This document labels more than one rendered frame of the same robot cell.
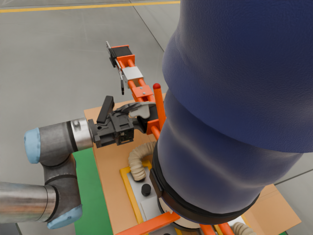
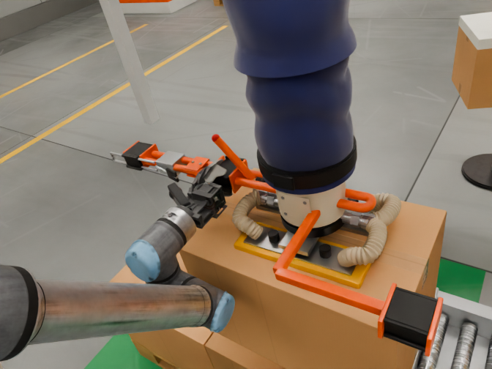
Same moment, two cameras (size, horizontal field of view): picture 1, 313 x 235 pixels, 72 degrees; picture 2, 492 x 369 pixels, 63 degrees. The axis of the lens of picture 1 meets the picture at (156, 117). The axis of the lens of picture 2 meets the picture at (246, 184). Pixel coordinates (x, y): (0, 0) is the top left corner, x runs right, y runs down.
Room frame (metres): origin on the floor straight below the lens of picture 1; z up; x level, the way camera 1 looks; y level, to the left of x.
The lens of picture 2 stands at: (-0.43, 0.30, 1.89)
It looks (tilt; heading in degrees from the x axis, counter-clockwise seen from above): 37 degrees down; 339
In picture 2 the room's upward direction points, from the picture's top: 13 degrees counter-clockwise
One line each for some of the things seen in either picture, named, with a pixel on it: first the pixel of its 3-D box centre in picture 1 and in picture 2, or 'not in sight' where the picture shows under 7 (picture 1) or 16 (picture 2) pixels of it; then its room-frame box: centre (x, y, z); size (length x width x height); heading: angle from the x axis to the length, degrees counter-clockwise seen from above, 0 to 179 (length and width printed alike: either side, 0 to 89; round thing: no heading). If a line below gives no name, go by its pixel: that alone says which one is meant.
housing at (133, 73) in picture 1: (132, 77); (172, 163); (0.64, 0.11, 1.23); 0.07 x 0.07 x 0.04; 30
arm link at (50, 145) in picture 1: (51, 142); (155, 250); (0.30, 0.28, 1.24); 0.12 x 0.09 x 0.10; 120
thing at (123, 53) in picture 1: (123, 56); (141, 154); (0.76, 0.18, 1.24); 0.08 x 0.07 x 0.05; 30
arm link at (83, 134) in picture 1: (83, 133); (177, 224); (0.34, 0.20, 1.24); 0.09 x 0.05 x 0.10; 30
